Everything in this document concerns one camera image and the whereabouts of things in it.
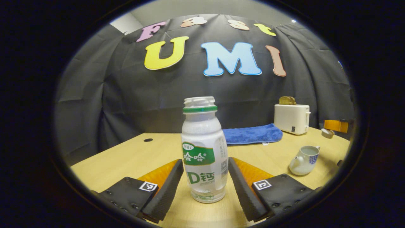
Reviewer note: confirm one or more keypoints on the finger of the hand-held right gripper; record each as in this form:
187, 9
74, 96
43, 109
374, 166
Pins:
335, 125

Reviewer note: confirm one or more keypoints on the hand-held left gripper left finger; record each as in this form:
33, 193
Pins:
166, 193

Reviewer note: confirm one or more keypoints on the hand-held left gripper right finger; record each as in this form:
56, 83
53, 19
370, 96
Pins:
243, 190

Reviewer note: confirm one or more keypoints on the white blue patterned teacup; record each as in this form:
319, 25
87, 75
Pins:
300, 163

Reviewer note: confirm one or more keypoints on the white green label water bottle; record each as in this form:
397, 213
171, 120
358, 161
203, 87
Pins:
202, 133

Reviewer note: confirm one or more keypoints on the white toaster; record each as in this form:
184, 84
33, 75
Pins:
291, 118

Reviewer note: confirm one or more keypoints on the brown toast slice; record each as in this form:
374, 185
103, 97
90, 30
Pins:
283, 100
292, 101

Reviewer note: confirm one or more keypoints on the blue folded towel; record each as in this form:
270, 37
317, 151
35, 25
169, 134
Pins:
253, 134

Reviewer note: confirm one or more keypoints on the black backdrop cloth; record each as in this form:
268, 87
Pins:
126, 95

